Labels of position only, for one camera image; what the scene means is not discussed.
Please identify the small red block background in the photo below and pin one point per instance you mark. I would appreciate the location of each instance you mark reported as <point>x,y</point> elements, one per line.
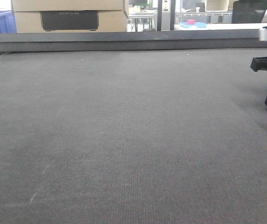
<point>191,22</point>

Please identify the black conveyor belt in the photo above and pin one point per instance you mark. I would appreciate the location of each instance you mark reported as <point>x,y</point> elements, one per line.
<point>133,137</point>

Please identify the black office chair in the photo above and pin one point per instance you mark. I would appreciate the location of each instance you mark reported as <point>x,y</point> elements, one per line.
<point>248,11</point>

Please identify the light blue tray background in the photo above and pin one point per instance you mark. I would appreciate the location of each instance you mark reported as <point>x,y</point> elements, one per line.
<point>195,25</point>

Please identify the cardboard EcoFlow box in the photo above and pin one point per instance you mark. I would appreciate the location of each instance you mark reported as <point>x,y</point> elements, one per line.
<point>64,16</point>

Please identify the dark conveyor side rail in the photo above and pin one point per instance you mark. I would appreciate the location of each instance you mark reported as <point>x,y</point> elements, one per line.
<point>133,41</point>

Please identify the black vertical post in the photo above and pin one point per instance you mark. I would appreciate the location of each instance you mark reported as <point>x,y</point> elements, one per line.
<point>159,15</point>

